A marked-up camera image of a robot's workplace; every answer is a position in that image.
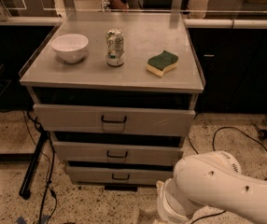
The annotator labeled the black floor cable right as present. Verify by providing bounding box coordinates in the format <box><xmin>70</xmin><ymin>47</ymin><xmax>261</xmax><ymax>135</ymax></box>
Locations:
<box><xmin>186</xmin><ymin>126</ymin><xmax>267</xmax><ymax>224</ymax></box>

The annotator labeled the white horizontal rail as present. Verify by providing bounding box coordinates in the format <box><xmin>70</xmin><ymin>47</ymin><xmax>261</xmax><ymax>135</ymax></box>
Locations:
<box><xmin>0</xmin><ymin>17</ymin><xmax>267</xmax><ymax>29</ymax></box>

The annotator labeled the blue tape on floor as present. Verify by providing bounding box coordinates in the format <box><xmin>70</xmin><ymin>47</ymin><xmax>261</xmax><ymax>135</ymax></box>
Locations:
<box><xmin>16</xmin><ymin>215</ymin><xmax>50</xmax><ymax>224</ymax></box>

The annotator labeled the grey drawer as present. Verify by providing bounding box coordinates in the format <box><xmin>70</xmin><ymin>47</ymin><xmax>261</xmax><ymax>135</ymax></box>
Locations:
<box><xmin>66</xmin><ymin>166</ymin><xmax>173</xmax><ymax>186</ymax></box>
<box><xmin>34</xmin><ymin>104</ymin><xmax>195</xmax><ymax>136</ymax></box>
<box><xmin>53</xmin><ymin>141</ymin><xmax>183</xmax><ymax>166</ymax></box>

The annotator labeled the black stand leg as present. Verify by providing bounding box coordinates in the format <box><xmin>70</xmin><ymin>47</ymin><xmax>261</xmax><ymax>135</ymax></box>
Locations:
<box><xmin>19</xmin><ymin>131</ymin><xmax>47</xmax><ymax>200</ymax></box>

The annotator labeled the grey drawer cabinet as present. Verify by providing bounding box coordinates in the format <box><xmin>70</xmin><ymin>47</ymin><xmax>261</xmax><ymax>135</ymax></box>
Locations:
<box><xmin>19</xmin><ymin>10</ymin><xmax>206</xmax><ymax>192</ymax></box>

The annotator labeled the white ceramic bowl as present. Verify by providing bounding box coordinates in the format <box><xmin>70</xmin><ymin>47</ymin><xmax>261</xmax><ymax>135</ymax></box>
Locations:
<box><xmin>51</xmin><ymin>34</ymin><xmax>89</xmax><ymax>63</ymax></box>

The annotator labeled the green yellow sponge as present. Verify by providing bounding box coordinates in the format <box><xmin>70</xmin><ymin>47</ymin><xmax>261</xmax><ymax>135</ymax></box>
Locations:
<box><xmin>146</xmin><ymin>50</ymin><xmax>178</xmax><ymax>77</ymax></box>

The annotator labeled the black floor cable left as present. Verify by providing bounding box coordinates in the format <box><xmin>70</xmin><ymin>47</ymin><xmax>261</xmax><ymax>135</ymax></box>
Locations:
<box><xmin>22</xmin><ymin>109</ymin><xmax>58</xmax><ymax>224</ymax></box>

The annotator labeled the caster wheel of cart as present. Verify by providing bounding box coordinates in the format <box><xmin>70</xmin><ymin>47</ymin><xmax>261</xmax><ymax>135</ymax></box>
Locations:
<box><xmin>258</xmin><ymin>129</ymin><xmax>267</xmax><ymax>140</ymax></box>

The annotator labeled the black floor cable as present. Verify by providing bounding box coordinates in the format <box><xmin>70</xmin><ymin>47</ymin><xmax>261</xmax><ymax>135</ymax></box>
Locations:
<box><xmin>22</xmin><ymin>109</ymin><xmax>58</xmax><ymax>224</ymax></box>
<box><xmin>186</xmin><ymin>126</ymin><xmax>267</xmax><ymax>224</ymax></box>

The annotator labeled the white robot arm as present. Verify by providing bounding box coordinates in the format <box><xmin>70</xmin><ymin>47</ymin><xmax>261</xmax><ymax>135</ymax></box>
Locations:
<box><xmin>157</xmin><ymin>151</ymin><xmax>267</xmax><ymax>224</ymax></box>

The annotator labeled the green white soda can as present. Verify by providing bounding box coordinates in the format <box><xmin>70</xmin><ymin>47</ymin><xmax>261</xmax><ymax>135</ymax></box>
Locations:
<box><xmin>105</xmin><ymin>29</ymin><xmax>124</xmax><ymax>67</ymax></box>

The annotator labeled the clear water bottle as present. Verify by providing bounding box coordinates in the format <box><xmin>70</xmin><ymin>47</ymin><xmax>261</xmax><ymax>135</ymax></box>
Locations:
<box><xmin>101</xmin><ymin>0</ymin><xmax>110</xmax><ymax>11</ymax></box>

